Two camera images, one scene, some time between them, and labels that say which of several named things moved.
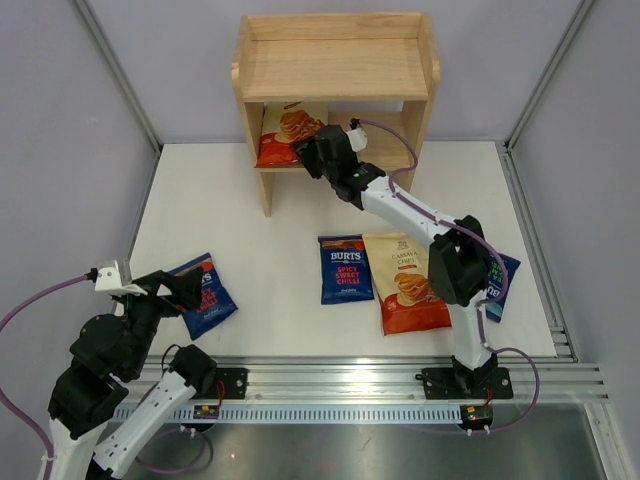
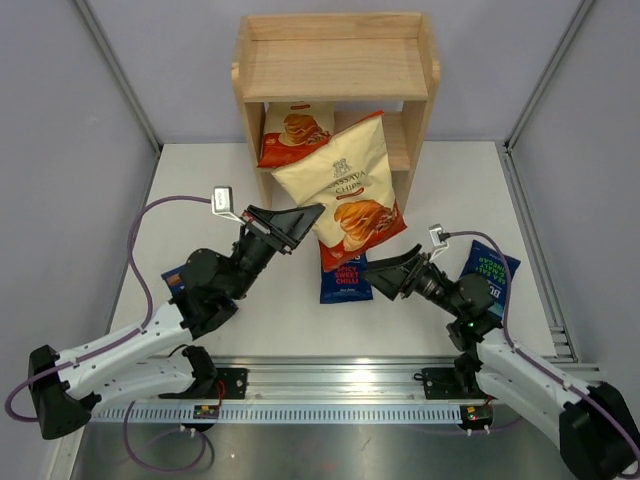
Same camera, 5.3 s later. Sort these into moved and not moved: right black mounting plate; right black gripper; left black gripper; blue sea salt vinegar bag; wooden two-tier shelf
Moved: right black gripper; left black gripper
Not moved: right black mounting plate; blue sea salt vinegar bag; wooden two-tier shelf
